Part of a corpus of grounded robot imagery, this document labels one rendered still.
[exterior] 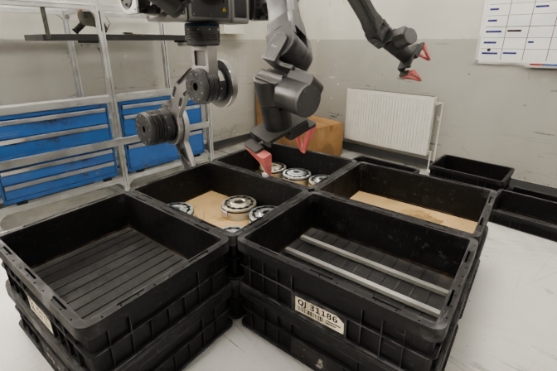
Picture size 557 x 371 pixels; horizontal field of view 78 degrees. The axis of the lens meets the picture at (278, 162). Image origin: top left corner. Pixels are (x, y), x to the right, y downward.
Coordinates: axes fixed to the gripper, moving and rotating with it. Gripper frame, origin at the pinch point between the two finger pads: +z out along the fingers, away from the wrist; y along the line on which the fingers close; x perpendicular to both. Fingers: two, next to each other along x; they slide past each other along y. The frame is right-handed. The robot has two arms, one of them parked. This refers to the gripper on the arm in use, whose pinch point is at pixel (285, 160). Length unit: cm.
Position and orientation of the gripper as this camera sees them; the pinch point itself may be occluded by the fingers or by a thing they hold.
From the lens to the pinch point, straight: 73.7
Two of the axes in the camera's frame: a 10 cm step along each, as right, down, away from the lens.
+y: 7.7, -4.9, 4.0
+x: -6.1, -4.1, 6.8
